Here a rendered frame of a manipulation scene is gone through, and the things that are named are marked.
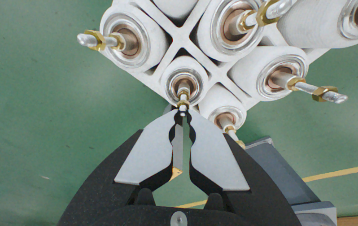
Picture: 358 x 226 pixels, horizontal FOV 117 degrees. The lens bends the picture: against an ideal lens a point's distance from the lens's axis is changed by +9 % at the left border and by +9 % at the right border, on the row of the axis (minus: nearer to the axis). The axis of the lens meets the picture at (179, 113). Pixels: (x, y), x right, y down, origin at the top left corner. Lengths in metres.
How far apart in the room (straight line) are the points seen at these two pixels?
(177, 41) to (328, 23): 0.23
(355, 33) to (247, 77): 0.13
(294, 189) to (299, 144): 0.33
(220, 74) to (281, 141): 0.62
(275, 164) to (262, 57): 0.53
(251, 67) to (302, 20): 0.10
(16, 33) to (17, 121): 0.53
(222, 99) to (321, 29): 0.16
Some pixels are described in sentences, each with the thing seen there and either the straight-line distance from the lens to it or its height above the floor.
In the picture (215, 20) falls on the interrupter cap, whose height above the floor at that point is 0.25.
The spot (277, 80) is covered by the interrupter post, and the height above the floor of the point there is 0.26.
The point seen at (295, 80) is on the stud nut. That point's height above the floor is 0.29.
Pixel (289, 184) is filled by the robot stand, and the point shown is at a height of 0.22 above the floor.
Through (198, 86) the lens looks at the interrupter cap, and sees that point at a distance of 0.21.
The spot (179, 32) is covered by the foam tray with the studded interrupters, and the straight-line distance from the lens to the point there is 0.27.
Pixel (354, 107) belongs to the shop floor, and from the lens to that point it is 0.89.
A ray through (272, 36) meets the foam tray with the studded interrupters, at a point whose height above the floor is 0.18.
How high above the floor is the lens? 0.45
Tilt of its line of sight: 58 degrees down
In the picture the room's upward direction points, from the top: 174 degrees counter-clockwise
